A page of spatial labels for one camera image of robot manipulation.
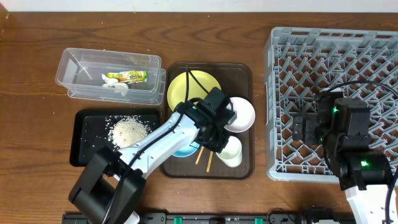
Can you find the white cup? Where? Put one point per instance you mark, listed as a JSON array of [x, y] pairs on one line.
[[232, 154]]

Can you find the black plastic tray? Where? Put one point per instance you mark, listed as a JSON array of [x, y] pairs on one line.
[[92, 129]]

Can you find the clear plastic bin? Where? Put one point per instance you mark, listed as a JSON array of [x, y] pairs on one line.
[[80, 71]]

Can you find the wooden chopstick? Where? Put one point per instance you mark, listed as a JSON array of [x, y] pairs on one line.
[[199, 155], [209, 162]]

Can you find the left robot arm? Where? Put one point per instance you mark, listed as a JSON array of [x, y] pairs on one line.
[[111, 184]]

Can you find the green orange snack wrapper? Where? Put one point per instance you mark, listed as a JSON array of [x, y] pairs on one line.
[[134, 76]]

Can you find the blue bowl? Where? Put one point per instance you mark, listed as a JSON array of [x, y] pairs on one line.
[[187, 151]]

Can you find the grey plastic dishwasher rack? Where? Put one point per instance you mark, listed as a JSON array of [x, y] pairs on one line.
[[300, 62]]

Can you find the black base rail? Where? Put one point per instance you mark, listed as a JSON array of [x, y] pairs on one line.
[[154, 218]]

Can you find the left wooden chopstick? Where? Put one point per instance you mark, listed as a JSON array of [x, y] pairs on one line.
[[199, 155]]

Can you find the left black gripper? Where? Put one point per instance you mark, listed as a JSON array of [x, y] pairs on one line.
[[216, 140]]

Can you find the yellow plate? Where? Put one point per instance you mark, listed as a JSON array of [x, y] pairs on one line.
[[177, 89]]

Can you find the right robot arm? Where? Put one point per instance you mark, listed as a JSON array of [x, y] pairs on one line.
[[341, 126]]

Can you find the dark brown serving tray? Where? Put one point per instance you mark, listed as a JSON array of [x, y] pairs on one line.
[[235, 80]]

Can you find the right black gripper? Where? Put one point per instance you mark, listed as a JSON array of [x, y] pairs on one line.
[[311, 122]]

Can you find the right wooden chopstick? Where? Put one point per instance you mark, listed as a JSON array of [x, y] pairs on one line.
[[209, 162]]

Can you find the pile of white rice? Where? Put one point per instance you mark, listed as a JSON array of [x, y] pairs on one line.
[[118, 131]]

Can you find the white tissue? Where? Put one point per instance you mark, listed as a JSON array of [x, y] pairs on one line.
[[120, 87]]

